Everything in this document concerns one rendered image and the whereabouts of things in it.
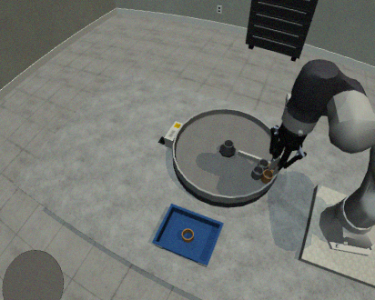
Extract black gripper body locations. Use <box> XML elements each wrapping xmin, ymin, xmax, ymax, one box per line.
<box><xmin>278</xmin><ymin>123</ymin><xmax>307</xmax><ymax>151</ymax></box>

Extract blue crate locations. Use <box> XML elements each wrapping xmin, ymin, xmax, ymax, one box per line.
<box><xmin>152</xmin><ymin>204</ymin><xmax>224</xmax><ymax>267</ymax></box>

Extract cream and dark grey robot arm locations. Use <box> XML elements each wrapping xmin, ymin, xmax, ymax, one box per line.
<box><xmin>281</xmin><ymin>59</ymin><xmax>375</xmax><ymax>256</ymax></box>

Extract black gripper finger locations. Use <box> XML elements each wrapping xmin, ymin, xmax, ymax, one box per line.
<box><xmin>272</xmin><ymin>143</ymin><xmax>307</xmax><ymax>176</ymax></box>
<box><xmin>268</xmin><ymin>125</ymin><xmax>285</xmax><ymax>171</ymax></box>

